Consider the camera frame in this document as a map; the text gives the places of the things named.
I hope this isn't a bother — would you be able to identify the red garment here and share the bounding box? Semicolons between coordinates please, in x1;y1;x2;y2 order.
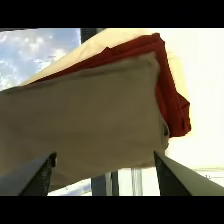
33;32;192;139

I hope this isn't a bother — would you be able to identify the khaki garment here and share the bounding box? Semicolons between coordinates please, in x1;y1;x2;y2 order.
0;51;171;193

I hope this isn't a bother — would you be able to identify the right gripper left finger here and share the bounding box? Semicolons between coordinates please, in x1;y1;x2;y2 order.
0;151;58;197

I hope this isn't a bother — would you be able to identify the cream garment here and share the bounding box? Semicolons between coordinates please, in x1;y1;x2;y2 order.
21;27;191;101

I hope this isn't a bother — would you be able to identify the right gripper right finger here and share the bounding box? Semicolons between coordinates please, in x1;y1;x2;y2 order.
153;150;224;197

